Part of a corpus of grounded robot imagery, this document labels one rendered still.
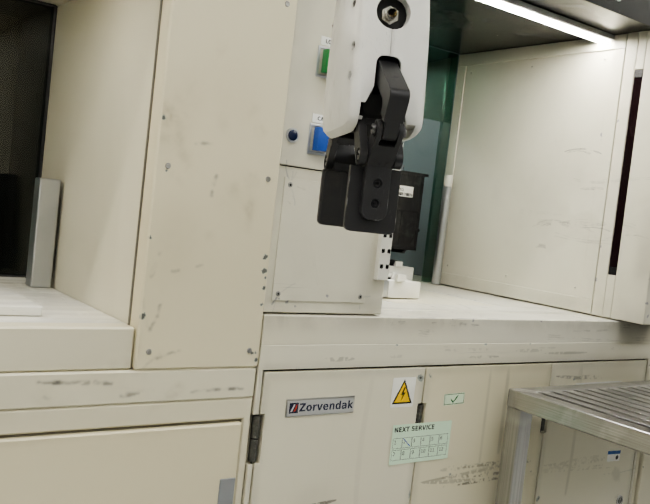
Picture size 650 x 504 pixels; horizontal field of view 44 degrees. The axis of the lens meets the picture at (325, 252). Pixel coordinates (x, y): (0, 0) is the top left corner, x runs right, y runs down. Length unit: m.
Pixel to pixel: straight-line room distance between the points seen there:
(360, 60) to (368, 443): 0.77
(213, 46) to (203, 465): 0.51
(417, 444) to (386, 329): 0.19
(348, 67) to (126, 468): 0.62
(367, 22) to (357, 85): 0.04
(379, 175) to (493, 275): 1.29
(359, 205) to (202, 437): 0.59
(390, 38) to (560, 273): 1.19
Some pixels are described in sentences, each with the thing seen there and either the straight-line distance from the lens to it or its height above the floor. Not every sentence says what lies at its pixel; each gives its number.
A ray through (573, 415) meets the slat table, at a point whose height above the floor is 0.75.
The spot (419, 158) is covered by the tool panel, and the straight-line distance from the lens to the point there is 2.12.
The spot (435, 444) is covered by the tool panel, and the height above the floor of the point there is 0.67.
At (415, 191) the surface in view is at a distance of 1.85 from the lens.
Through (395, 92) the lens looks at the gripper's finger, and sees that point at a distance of 0.46.
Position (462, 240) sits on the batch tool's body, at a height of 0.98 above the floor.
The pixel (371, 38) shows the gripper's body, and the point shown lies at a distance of 0.50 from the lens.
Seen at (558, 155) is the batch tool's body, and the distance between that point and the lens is 1.68.
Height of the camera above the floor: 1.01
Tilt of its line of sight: 3 degrees down
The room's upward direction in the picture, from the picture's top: 6 degrees clockwise
